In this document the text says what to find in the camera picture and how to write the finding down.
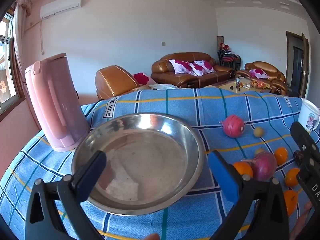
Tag dark red onion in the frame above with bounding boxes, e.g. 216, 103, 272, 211
241, 151, 277, 182

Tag stacked dark chairs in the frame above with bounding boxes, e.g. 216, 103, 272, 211
218, 47, 242, 71

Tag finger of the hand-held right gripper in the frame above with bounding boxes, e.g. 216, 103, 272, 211
291, 122, 320, 205

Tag brown leather single sofa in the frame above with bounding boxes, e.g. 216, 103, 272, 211
236, 61, 288, 96

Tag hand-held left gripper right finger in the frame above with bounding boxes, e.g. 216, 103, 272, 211
207, 151, 290, 240

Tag wooden door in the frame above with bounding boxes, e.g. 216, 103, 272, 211
286, 31, 310, 99

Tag white cloth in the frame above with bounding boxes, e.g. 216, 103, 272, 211
149, 83, 178, 90

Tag pink curtain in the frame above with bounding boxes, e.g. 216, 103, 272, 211
12, 0, 33, 100

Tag white cartoon print cup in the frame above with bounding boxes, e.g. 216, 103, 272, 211
297, 99, 320, 133

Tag tan leather armchair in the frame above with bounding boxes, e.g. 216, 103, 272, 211
95, 65, 140, 100

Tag white red floral pillow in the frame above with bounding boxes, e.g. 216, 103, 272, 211
189, 60, 216, 77
249, 69, 268, 80
169, 59, 197, 75

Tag white air conditioner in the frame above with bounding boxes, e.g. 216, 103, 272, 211
40, 0, 82, 20

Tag stainless steel bowl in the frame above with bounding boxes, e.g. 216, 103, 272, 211
71, 113, 207, 216

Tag coffee table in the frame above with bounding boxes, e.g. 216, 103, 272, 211
205, 78, 273, 94

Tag pile of snacks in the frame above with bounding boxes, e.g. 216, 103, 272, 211
229, 77, 272, 90

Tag pink red onion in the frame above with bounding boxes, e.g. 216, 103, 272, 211
219, 115, 246, 138

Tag air conditioner pipe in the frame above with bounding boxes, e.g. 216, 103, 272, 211
28, 20, 45, 55

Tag window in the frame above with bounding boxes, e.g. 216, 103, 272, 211
0, 12, 25, 110

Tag blue plaid blanket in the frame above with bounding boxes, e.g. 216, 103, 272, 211
0, 88, 320, 240

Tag large orange mandarin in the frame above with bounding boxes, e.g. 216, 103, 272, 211
232, 162, 254, 179
283, 190, 298, 217

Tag pink electric kettle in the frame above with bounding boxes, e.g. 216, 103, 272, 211
24, 53, 90, 152

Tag person's right hand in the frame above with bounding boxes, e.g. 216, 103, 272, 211
291, 201, 314, 240

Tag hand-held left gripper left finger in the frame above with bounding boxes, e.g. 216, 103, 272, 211
24, 151, 108, 240

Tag small orange mandarin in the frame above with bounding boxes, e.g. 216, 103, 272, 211
285, 168, 300, 187
274, 147, 288, 165

